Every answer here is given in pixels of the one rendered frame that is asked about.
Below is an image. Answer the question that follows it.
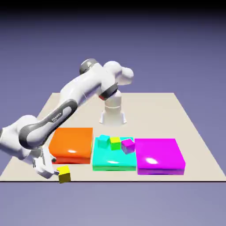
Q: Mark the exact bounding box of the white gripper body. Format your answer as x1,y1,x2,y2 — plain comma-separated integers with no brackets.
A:
32,156,60,179

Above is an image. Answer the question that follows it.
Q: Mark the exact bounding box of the small yellow cube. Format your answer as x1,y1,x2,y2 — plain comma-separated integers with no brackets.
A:
56,165,72,184

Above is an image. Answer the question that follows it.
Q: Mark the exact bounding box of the small cyan cube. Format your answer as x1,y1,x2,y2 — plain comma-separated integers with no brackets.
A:
97,134,111,149

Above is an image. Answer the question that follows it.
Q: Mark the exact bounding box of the small yellow-green cube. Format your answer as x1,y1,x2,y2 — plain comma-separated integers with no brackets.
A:
109,136,122,151

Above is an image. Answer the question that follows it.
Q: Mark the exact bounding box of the small magenta cube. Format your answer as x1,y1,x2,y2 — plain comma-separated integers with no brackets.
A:
121,139,136,155

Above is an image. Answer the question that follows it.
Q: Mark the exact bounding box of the large orange box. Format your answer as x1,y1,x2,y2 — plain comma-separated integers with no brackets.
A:
48,127,94,165

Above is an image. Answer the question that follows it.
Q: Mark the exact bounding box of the large cyan box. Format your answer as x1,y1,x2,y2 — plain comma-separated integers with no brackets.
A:
92,136,137,172

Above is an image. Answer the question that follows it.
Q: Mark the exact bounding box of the large magenta box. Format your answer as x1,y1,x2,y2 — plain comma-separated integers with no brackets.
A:
134,138,186,176

